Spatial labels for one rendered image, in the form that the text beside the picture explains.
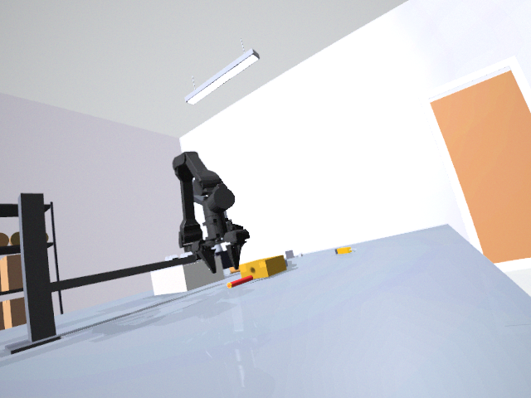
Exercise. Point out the hammer with orange handle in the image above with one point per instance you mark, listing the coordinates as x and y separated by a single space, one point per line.
231 270

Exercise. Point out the red cylinder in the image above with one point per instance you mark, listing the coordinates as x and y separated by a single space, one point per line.
240 281

